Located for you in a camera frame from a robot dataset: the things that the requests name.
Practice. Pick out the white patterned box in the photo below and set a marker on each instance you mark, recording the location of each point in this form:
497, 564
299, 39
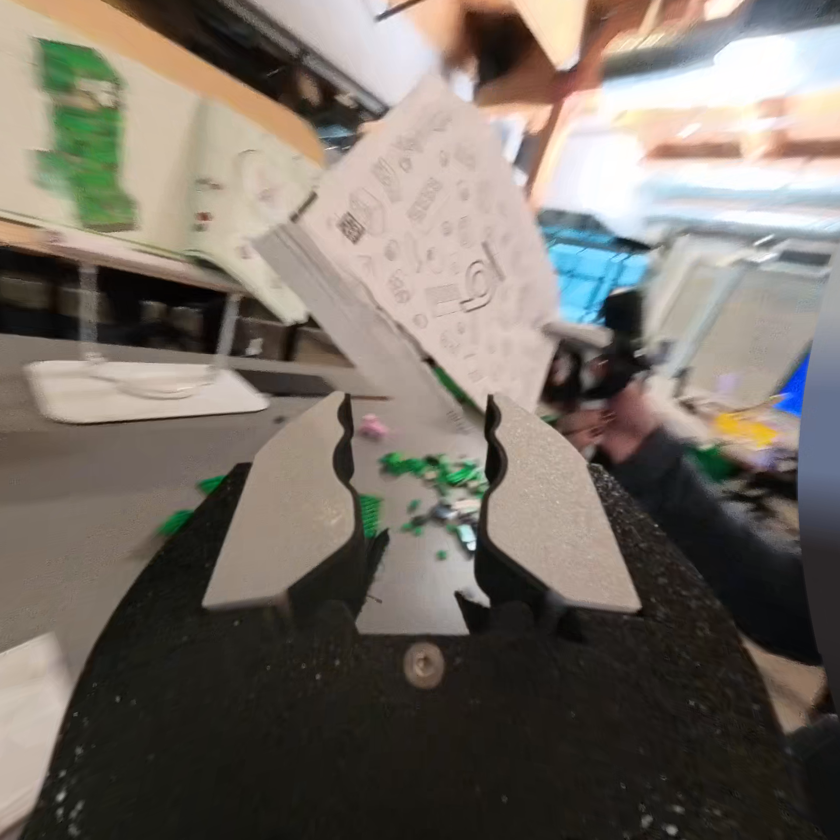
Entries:
433, 249

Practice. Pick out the pile of green bricks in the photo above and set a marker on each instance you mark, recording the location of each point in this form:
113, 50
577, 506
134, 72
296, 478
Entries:
439, 472

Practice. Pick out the ribbed green brick plate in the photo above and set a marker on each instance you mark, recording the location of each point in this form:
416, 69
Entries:
369, 515

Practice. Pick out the white paper sheet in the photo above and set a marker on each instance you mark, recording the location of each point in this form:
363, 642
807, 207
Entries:
29, 722

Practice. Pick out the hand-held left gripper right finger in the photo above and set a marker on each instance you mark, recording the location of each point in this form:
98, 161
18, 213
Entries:
558, 518

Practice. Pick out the white booklet stand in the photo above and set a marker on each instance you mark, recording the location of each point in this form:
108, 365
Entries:
144, 394

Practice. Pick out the small green brick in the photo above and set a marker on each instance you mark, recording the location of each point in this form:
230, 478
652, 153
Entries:
211, 484

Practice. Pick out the pink brick figure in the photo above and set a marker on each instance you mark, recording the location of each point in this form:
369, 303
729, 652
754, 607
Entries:
372, 426

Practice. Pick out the person's right forearm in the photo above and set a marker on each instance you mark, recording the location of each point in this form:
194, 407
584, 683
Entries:
722, 544

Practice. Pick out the person's right hand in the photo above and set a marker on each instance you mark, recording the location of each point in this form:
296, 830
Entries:
627, 426

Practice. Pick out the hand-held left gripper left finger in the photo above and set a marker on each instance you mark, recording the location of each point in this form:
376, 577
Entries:
289, 512

